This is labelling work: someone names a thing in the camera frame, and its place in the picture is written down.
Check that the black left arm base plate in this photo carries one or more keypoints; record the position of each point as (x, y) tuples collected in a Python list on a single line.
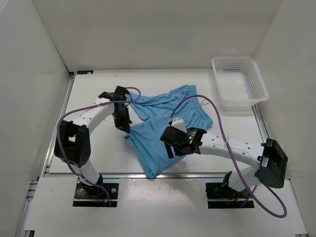
[(83, 197)]

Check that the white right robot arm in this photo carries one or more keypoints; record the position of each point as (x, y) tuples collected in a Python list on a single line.
[(267, 162)]

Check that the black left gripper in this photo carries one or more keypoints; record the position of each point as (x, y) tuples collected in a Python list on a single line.
[(124, 125)]

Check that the light blue shorts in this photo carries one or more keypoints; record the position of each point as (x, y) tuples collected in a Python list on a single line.
[(155, 111)]

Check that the aluminium front rail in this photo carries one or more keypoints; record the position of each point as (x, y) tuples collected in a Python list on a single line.
[(203, 175)]

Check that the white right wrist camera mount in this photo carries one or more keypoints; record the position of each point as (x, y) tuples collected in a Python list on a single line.
[(177, 123)]

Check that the white plastic mesh basket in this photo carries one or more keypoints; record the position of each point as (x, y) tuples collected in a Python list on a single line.
[(239, 82)]

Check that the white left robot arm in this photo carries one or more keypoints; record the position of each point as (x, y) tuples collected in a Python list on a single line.
[(72, 144)]

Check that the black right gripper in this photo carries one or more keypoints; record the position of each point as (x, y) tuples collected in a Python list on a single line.
[(170, 150)]

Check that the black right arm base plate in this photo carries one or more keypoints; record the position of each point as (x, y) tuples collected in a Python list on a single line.
[(221, 196)]

